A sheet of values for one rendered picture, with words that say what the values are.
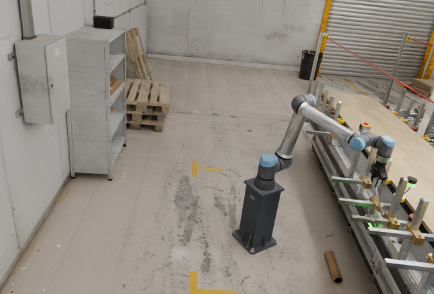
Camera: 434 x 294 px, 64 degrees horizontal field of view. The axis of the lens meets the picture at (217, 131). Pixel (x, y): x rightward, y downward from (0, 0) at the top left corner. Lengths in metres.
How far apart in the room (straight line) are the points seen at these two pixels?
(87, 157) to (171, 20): 6.43
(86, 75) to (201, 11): 6.48
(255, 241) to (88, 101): 2.14
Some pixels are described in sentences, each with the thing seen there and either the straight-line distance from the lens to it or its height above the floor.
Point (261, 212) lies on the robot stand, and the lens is 3.07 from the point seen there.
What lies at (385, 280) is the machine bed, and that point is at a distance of 3.25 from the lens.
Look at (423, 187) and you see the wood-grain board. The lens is 3.12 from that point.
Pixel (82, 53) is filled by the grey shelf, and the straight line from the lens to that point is 3.64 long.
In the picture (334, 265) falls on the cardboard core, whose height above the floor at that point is 0.08.
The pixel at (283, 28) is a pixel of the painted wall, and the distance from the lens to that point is 10.13.
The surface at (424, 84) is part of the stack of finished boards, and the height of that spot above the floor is 0.28.
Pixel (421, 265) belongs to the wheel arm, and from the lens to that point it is 2.17.
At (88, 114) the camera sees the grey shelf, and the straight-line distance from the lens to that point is 3.81.
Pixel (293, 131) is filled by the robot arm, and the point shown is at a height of 1.12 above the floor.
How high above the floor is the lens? 2.19
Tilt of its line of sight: 24 degrees down
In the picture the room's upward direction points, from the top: 6 degrees clockwise
